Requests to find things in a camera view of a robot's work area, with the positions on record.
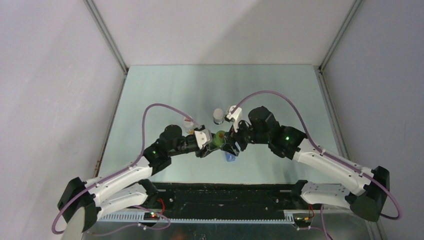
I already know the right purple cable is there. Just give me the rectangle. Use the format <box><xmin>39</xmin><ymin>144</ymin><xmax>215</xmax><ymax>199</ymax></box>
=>
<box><xmin>235</xmin><ymin>90</ymin><xmax>402</xmax><ymax>221</ymax></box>

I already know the aluminium frame post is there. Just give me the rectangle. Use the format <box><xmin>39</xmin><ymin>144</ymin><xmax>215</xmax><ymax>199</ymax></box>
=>
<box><xmin>318</xmin><ymin>0</ymin><xmax>364</xmax><ymax>74</ymax></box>
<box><xmin>83</xmin><ymin>0</ymin><xmax>129</xmax><ymax>75</ymax></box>

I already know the blue pill organizer box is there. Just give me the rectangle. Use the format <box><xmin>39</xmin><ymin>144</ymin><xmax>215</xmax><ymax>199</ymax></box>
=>
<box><xmin>224</xmin><ymin>152</ymin><xmax>237</xmax><ymax>163</ymax></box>

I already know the green pill bottle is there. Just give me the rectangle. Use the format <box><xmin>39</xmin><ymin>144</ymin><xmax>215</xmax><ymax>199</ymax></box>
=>
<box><xmin>212</xmin><ymin>130</ymin><xmax>226</xmax><ymax>148</ymax></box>

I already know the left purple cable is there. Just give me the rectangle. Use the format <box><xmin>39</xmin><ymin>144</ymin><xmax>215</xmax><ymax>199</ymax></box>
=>
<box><xmin>51</xmin><ymin>103</ymin><xmax>201</xmax><ymax>235</ymax></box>

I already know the left aluminium frame post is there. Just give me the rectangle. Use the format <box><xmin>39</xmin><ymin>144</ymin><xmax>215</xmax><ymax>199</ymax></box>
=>
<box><xmin>83</xmin><ymin>0</ymin><xmax>129</xmax><ymax>75</ymax></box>

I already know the control board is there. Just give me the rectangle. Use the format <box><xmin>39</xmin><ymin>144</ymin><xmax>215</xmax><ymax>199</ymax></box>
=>
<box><xmin>294</xmin><ymin>217</ymin><xmax>313</xmax><ymax>223</ymax></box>
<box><xmin>143</xmin><ymin>211</ymin><xmax>162</xmax><ymax>221</ymax></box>

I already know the right aluminium frame post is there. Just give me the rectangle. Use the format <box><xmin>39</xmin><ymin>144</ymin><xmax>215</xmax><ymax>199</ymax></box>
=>
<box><xmin>318</xmin><ymin>0</ymin><xmax>364</xmax><ymax>74</ymax></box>

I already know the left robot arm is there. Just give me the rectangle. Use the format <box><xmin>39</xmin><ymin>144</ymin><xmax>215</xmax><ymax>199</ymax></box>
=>
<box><xmin>57</xmin><ymin>124</ymin><xmax>224</xmax><ymax>231</ymax></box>

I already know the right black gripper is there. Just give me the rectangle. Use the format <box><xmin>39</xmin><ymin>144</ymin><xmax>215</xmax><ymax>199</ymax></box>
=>
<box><xmin>220</xmin><ymin>115</ymin><xmax>270</xmax><ymax>157</ymax></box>

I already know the right control board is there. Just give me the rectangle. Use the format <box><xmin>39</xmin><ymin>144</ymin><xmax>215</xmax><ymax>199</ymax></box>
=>
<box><xmin>294</xmin><ymin>217</ymin><xmax>313</xmax><ymax>223</ymax></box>

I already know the white bottle orange label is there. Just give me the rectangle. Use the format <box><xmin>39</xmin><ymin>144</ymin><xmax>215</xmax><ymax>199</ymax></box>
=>
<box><xmin>183</xmin><ymin>117</ymin><xmax>197</xmax><ymax>135</ymax></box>

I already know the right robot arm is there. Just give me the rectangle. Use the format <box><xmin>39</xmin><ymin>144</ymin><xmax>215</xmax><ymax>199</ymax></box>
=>
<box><xmin>221</xmin><ymin>105</ymin><xmax>390</xmax><ymax>222</ymax></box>

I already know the white pill bottle blue label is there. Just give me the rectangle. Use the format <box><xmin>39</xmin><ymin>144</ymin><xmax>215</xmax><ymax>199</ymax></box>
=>
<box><xmin>212</xmin><ymin>108</ymin><xmax>224</xmax><ymax>125</ymax></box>

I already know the purple cable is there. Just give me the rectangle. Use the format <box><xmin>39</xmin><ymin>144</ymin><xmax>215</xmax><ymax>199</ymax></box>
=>
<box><xmin>51</xmin><ymin>103</ymin><xmax>201</xmax><ymax>235</ymax></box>
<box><xmin>235</xmin><ymin>90</ymin><xmax>402</xmax><ymax>221</ymax></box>

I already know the left control board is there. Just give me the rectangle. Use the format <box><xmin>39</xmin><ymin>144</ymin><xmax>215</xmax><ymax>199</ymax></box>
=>
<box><xmin>143</xmin><ymin>211</ymin><xmax>162</xmax><ymax>221</ymax></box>

